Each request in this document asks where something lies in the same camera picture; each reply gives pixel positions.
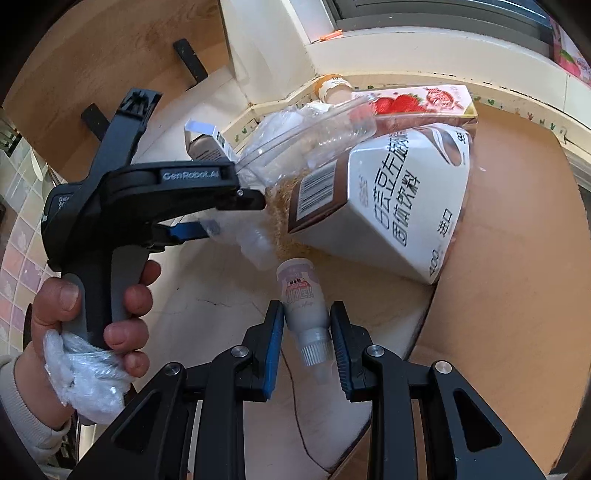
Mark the brown cardboard sheet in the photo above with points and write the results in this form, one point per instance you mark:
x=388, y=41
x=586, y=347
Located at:
x=497, y=378

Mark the clear plastic wrap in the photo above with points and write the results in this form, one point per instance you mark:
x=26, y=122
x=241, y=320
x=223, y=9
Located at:
x=293, y=140

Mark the small white yogurt bottle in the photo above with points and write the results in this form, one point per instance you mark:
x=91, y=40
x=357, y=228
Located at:
x=306, y=315

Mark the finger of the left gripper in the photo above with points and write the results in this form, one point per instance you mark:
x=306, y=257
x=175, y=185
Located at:
x=179, y=202
x=162, y=236

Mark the clear plastic water bottle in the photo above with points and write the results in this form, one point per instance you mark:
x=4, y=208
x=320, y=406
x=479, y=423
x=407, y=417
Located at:
x=249, y=230

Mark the pink soap pump bottle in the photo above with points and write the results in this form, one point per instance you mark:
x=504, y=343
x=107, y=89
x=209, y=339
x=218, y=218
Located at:
x=568, y=56

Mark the person's left hand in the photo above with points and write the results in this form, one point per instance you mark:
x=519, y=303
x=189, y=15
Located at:
x=59, y=372

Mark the small purple white carton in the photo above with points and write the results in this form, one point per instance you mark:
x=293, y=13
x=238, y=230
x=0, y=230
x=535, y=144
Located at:
x=204, y=142

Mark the wooden cutting board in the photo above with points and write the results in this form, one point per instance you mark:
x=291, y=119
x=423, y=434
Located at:
x=95, y=54

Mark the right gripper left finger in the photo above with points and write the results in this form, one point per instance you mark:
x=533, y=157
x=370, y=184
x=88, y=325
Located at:
x=264, y=344

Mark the orange capped small jar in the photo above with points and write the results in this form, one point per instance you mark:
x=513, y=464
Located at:
x=333, y=89

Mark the large white brown milk carton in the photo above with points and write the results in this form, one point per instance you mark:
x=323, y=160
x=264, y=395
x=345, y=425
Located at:
x=392, y=202

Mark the pink strawberry milk carton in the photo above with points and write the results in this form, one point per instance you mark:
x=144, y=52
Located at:
x=408, y=107

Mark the tan loofah scrubber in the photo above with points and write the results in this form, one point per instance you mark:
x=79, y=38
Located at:
x=278, y=205

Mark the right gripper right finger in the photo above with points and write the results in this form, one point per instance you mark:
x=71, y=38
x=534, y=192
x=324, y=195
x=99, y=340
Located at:
x=350, y=343

